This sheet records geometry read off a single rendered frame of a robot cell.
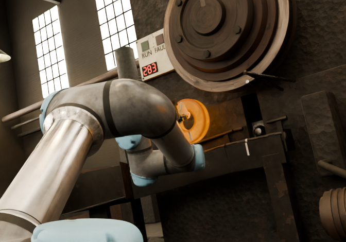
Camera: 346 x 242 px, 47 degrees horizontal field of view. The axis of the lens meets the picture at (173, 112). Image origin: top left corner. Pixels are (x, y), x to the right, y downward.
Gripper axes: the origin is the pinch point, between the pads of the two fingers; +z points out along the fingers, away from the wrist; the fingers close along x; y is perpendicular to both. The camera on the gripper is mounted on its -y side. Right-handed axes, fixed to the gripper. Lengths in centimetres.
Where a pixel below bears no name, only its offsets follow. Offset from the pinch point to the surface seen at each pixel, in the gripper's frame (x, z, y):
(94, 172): 35.1, -17.1, -8.1
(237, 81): -21.8, 0.7, 5.4
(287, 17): -42.7, 4.2, 18.4
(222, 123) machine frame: -8.0, 7.5, -7.0
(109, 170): 30.8, -14.2, -9.1
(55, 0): 711, 705, 373
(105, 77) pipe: 531, 579, 104
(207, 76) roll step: -12.6, 0.1, 10.2
